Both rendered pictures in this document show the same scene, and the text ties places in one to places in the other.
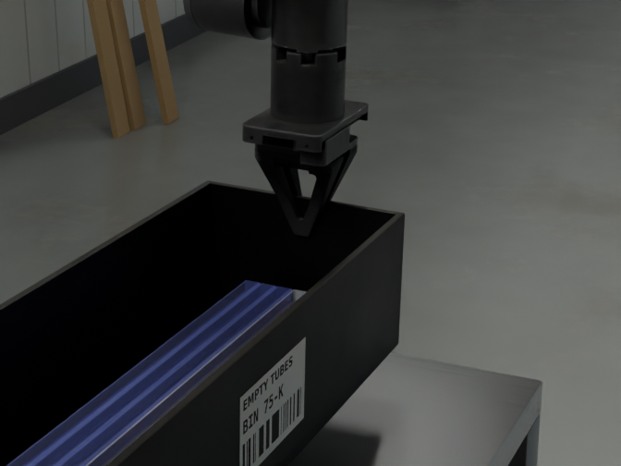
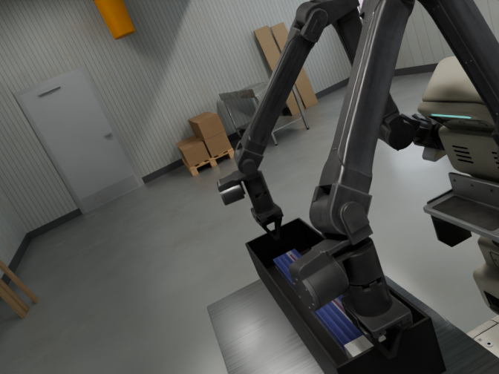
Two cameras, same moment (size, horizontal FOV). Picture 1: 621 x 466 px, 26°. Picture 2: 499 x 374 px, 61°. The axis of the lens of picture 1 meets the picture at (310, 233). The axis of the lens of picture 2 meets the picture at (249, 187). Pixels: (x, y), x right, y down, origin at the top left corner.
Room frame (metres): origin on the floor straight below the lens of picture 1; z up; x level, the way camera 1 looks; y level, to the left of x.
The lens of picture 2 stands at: (0.09, 0.60, 1.44)
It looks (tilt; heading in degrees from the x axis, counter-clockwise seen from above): 17 degrees down; 328
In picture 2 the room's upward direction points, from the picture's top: 23 degrees counter-clockwise
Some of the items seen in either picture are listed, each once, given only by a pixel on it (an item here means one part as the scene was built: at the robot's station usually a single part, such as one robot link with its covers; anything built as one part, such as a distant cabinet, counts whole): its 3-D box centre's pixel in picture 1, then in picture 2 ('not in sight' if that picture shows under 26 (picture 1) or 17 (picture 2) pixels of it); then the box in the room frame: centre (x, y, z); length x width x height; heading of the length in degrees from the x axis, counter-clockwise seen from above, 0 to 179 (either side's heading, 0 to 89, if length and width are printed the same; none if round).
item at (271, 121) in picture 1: (308, 90); (262, 202); (1.00, 0.00, 1.04); 0.10 x 0.07 x 0.07; 156
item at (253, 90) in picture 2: not in sight; (261, 109); (5.56, -3.68, 0.45); 1.73 x 0.65 x 0.89; 162
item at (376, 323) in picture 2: not in sight; (369, 294); (0.49, 0.23, 1.04); 0.10 x 0.07 x 0.07; 156
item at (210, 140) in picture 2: not in sight; (200, 142); (6.17, -2.73, 0.36); 1.16 x 0.83 x 0.71; 162
